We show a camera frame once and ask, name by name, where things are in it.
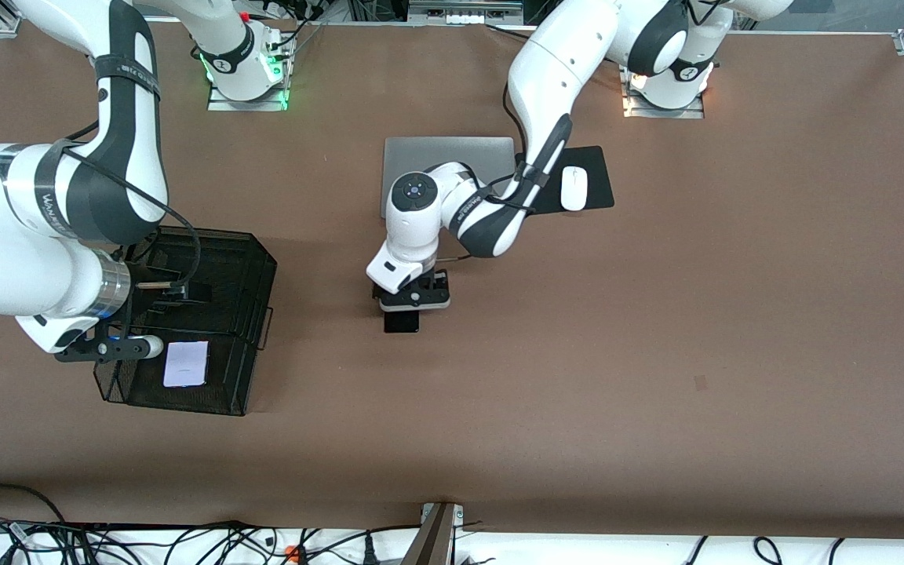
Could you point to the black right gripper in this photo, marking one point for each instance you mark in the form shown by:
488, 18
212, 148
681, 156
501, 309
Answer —
146, 287

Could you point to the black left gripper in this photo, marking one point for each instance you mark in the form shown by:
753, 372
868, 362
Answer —
435, 280

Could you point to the black slab smartphone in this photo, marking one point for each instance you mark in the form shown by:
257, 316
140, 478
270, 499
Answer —
402, 322

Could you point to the lavender flip phone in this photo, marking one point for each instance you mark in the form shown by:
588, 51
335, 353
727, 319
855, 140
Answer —
185, 365

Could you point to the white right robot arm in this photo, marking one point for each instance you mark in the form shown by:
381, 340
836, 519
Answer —
20, 251

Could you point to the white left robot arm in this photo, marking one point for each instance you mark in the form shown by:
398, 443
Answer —
554, 71

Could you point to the silver closed laptop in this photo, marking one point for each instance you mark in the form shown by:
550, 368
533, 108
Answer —
452, 153

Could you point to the white computer mouse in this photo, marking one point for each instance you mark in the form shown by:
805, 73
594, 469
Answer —
574, 188

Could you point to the black mouse pad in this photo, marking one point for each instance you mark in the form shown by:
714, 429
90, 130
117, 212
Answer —
597, 180

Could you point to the grey power strip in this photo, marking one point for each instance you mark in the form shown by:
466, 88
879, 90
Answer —
464, 16

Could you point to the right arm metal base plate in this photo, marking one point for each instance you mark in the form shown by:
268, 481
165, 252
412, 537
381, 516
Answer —
248, 103

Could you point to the metal camera post bracket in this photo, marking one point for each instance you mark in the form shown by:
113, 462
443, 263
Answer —
436, 537

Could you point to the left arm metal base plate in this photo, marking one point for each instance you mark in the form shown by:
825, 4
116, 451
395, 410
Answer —
664, 112

